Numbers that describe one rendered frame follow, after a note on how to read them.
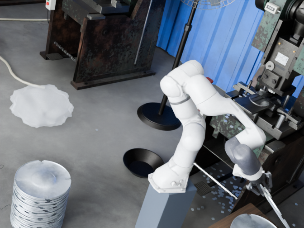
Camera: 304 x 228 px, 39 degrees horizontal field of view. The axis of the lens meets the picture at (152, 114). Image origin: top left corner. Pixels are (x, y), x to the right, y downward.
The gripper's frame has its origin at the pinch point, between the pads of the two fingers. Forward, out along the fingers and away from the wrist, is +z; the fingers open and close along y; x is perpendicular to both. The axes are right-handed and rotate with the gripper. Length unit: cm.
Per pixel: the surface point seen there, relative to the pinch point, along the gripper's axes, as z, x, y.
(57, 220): -18, 42, -101
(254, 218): 31.0, 9.1, -11.9
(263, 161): 27.2, 34.2, 10.2
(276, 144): 29, 40, 22
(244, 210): 32.4, 17.3, -14.7
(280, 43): -8, 72, 55
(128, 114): 47, 156, -54
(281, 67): 3, 66, 49
